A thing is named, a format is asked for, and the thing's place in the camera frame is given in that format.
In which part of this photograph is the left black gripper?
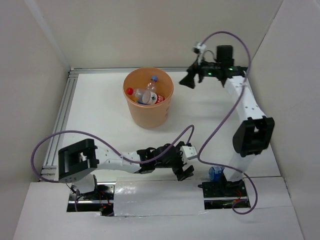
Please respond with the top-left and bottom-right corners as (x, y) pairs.
(154, 141), (194, 181)

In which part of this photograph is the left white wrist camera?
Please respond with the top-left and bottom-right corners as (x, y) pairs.
(180, 145), (198, 163)

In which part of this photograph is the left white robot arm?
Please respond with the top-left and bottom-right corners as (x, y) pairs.
(58, 138), (198, 200)

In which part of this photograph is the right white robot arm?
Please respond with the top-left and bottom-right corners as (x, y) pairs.
(179, 42), (275, 196)

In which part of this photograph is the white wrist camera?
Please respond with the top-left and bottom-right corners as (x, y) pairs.
(192, 42), (207, 65)
(180, 145), (198, 163)

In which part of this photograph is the orange plastic bin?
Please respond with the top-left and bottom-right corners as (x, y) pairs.
(123, 67), (174, 129)

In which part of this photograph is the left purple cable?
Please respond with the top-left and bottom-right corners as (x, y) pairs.
(30, 124), (195, 213)

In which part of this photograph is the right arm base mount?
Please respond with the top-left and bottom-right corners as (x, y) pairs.
(198, 179), (251, 210)

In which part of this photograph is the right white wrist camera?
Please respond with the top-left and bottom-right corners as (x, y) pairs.
(192, 42), (207, 65)

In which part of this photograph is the blue label bottle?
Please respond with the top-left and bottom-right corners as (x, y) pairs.
(208, 166), (224, 182)

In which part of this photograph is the aluminium frame rail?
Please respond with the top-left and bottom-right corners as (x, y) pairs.
(40, 70), (79, 181)
(68, 66), (248, 76)

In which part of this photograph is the clear bottle blue cap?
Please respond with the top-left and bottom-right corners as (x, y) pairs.
(142, 75), (158, 105)

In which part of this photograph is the clear bottle red label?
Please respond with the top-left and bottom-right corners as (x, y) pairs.
(125, 87), (165, 105)

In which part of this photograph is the aluminium frame rail back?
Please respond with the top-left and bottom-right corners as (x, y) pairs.
(68, 66), (248, 76)

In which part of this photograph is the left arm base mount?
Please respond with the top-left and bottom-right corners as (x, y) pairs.
(66, 181), (116, 217)

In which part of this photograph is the aluminium frame rail left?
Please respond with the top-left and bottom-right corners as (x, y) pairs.
(40, 70), (79, 181)

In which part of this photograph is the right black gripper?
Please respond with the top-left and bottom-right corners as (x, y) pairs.
(178, 54), (221, 89)

